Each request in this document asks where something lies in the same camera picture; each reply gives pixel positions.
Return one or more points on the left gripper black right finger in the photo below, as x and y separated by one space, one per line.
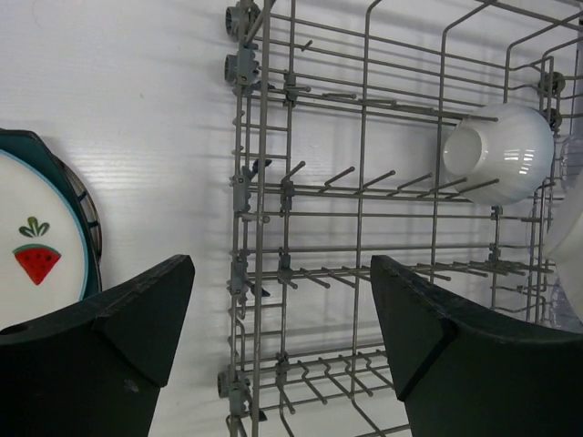
461 369

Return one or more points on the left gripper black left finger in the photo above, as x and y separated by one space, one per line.
96 367

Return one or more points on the white ribbed bowl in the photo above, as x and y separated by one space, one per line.
563 245
503 152

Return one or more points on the dark teal square plate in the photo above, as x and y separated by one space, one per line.
29 147

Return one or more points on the white plate blue stripes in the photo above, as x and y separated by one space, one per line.
89 208

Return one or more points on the clear textured glass front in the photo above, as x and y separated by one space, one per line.
559 313

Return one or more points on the grey wire dish rack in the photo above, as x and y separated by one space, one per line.
339 133

